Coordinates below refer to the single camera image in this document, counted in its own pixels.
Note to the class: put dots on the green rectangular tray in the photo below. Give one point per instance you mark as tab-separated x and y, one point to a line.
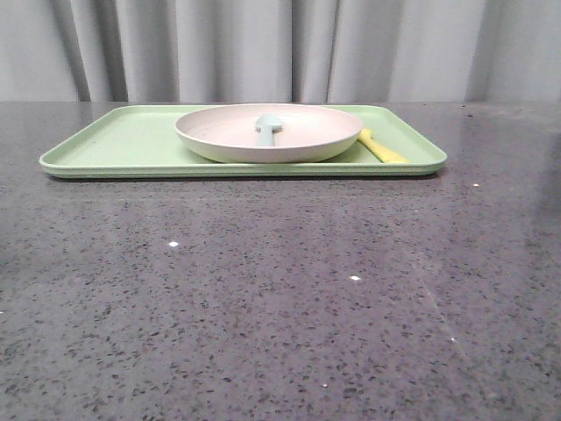
141	141

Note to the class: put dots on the light blue plastic spoon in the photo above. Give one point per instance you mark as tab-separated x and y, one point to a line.
267	125

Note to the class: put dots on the pink round plate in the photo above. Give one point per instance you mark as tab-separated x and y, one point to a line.
309	133

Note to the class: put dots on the yellow plastic fork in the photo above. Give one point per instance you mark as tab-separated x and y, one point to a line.
382	153

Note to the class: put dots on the grey curtain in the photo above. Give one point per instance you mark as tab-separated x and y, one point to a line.
280	51

